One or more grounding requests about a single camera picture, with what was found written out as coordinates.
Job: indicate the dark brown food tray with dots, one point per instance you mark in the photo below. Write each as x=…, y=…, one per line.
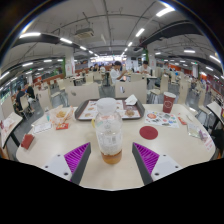
x=142, y=109

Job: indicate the clear plastic food bag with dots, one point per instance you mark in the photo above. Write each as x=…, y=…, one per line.
x=61, y=115

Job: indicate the person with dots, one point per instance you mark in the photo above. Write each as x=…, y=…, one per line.
x=20, y=96
x=30, y=91
x=115, y=74
x=145, y=69

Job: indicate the red paper cup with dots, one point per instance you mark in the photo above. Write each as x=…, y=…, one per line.
x=168, y=103

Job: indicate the printed sticker sheet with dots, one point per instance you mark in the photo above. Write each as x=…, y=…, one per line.
x=161, y=119

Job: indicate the white paper receipt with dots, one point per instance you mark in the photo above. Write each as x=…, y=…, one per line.
x=42, y=127

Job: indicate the small clear blue bottle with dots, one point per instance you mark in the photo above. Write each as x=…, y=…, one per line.
x=47, y=115

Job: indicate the small red sauce packet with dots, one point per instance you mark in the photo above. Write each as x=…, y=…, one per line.
x=182, y=121

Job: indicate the clear plastic wrapper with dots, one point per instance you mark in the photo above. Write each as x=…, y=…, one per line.
x=194, y=130

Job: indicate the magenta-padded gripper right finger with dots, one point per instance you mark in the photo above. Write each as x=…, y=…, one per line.
x=148, y=160

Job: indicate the small red snack packet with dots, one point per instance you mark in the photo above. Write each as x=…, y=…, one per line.
x=62, y=126

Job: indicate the printed paper tray liner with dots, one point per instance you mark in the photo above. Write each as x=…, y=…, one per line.
x=87, y=110

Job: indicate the flat round red coaster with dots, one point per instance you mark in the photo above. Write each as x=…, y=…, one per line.
x=148, y=132

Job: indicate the beige canteen chairs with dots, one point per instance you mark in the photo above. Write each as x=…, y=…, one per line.
x=83, y=94

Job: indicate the flat red wallet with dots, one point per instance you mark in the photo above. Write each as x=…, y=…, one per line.
x=27, y=141

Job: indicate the clear plastic tea bottle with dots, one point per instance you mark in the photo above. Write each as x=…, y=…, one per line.
x=108, y=133

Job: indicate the ceiling strip lights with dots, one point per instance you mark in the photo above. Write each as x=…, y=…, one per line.
x=30, y=34

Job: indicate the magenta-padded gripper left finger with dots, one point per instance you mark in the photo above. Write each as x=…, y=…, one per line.
x=75, y=160

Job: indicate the crumpled white napkin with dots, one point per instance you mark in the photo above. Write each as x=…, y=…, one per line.
x=131, y=100

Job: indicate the ceiling air conditioner unit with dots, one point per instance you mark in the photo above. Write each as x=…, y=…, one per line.
x=84, y=33

